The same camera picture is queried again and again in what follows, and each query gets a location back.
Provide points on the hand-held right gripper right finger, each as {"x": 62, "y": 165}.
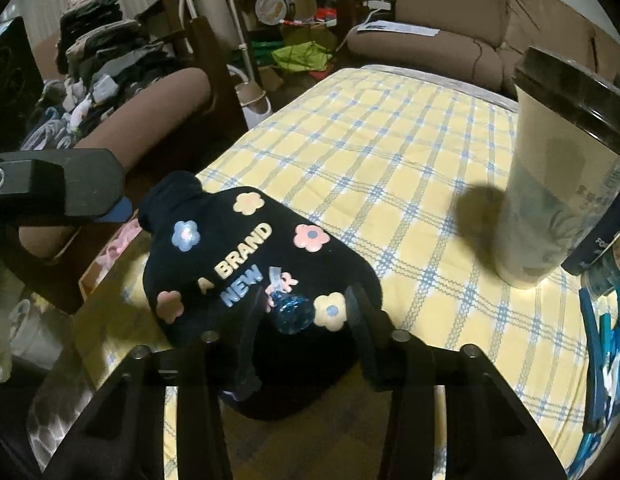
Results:
{"x": 370, "y": 345}

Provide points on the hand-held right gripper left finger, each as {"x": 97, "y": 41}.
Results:
{"x": 242, "y": 355}

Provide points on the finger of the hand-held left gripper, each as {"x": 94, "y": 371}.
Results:
{"x": 92, "y": 180}

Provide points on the blue candy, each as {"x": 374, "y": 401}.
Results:
{"x": 290, "y": 312}

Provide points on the black flowered hot water bottle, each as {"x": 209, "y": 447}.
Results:
{"x": 215, "y": 240}

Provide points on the pink cloth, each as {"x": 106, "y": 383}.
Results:
{"x": 117, "y": 250}

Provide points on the black panel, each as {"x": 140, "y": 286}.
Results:
{"x": 12, "y": 85}

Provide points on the pile of folded clothes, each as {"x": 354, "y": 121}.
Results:
{"x": 105, "y": 60}

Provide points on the yellow plaid blanket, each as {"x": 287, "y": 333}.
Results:
{"x": 389, "y": 160}

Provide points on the grey stone pattern mat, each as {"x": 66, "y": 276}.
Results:
{"x": 60, "y": 425}

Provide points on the white floor stand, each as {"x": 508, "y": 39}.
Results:
{"x": 240, "y": 30}

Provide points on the light blue white box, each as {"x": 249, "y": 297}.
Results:
{"x": 602, "y": 340}

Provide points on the paper cup with black lid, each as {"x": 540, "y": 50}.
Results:
{"x": 539, "y": 185}

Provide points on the green bag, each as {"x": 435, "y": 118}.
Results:
{"x": 302, "y": 57}

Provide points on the round tin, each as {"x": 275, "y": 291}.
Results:
{"x": 275, "y": 9}

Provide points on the white paper sheet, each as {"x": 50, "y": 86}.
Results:
{"x": 399, "y": 28}

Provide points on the brown fabric sofa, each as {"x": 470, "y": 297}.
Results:
{"x": 439, "y": 10}

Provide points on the dark wooden chair frame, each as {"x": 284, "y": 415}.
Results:
{"x": 210, "y": 60}

